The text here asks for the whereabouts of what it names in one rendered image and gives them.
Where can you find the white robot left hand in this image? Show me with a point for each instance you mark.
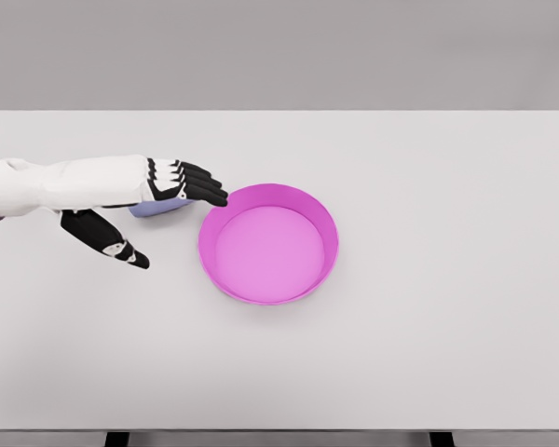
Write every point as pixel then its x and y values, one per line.
pixel 107 181

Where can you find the lavender cup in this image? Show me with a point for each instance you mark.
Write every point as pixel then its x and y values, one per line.
pixel 156 209

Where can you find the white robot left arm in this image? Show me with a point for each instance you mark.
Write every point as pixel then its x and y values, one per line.
pixel 18 191

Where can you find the pink round plate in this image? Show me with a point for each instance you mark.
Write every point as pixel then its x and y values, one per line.
pixel 270 251

